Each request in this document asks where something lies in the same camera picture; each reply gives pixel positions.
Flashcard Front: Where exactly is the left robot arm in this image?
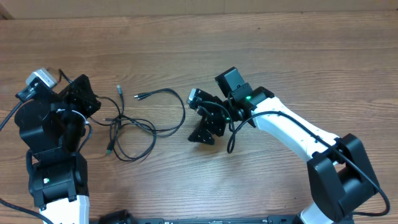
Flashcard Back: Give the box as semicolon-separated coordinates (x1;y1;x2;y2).
14;75;101;223

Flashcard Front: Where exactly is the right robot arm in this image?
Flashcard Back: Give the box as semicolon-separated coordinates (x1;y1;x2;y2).
187;67;381;223

